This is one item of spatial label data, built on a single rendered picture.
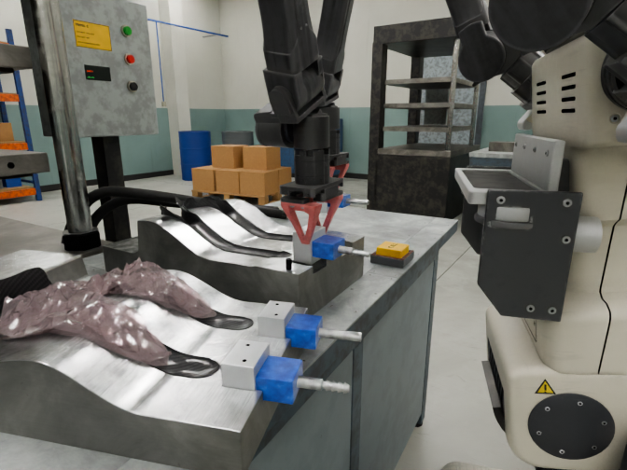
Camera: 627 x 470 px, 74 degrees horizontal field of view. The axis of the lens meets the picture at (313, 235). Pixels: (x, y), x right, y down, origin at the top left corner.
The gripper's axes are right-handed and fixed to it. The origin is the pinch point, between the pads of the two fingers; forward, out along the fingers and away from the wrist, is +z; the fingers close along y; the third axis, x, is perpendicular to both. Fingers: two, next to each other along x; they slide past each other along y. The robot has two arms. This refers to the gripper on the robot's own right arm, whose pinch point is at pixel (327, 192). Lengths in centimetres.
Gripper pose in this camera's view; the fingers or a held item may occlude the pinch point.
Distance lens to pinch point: 101.0
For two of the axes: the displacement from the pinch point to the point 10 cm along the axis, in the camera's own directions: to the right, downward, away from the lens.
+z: 0.2, 9.6, 2.7
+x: 8.6, 1.2, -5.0
